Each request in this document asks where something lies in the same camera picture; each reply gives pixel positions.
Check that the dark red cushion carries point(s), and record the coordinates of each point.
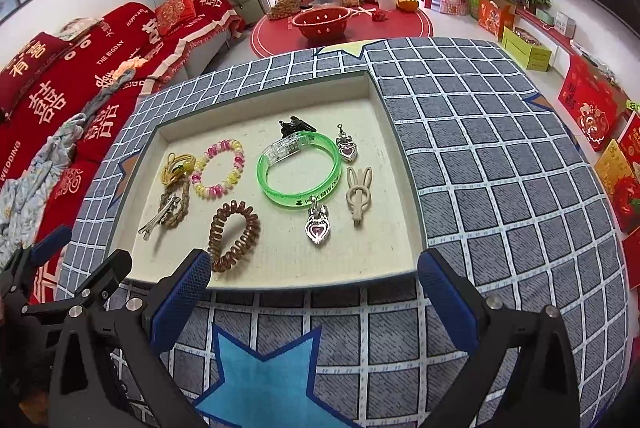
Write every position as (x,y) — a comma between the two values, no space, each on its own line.
(30,63)

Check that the green translucent bangle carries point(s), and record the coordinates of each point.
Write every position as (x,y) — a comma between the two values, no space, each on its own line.
(295,200)

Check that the orange gift box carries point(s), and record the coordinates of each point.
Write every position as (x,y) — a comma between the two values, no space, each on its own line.
(495,19)

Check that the orange bowl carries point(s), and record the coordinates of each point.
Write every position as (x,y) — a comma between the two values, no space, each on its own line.
(407,3)

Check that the red covered sofa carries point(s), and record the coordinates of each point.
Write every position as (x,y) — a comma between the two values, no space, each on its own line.
(75,73)

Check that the bag of nuts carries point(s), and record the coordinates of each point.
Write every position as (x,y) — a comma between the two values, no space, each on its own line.
(282,8)

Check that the yellow strawberry box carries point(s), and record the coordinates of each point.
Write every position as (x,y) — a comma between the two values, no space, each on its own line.
(620,188)

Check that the round red table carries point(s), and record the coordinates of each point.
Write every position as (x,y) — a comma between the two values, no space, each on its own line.
(400,27)

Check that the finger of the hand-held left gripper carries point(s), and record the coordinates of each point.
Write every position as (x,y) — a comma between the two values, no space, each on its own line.
(50,244)
(107,270)

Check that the grey checked mat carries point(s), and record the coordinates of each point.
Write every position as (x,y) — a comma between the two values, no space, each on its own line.
(500,208)

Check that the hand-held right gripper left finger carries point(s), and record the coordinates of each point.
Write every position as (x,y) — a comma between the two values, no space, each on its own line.
(182,288)

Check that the red colander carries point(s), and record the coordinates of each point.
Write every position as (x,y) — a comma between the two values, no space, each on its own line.
(320,24)

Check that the pale floral cloth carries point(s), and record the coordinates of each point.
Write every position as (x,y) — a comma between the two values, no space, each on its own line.
(30,188)

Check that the green cardboard box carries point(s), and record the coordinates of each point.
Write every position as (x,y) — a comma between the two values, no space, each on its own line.
(525,51)

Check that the small white box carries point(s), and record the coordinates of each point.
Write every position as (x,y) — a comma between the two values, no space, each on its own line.
(564,25)

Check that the silver heart pendant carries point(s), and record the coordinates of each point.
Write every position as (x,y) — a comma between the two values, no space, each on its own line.
(346,149)
(318,228)

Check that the beige rabbit hair clip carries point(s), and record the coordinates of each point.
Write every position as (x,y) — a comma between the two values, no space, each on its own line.
(356,213)

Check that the cream jewelry tray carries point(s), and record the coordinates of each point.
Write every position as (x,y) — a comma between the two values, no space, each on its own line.
(280,258)

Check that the red wall shelf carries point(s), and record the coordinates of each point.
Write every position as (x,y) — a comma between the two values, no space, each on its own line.
(542,28)

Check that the grey braided cloth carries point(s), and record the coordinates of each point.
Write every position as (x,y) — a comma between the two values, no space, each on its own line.
(107,96)

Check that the silver hair clips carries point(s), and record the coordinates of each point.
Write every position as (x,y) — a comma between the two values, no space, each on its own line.
(155,222)

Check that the black claw clip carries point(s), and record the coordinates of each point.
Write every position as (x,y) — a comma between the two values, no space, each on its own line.
(290,127)

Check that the small red ornament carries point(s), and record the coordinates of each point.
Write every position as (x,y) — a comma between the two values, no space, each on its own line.
(381,15)

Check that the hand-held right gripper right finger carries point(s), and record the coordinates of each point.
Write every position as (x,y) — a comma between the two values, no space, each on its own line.
(445,293)

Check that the red patterned cushion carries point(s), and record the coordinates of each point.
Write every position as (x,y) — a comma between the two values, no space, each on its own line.
(175,7)

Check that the large red gift box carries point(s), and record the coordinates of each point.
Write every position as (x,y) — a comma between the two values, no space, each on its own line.
(590,106)

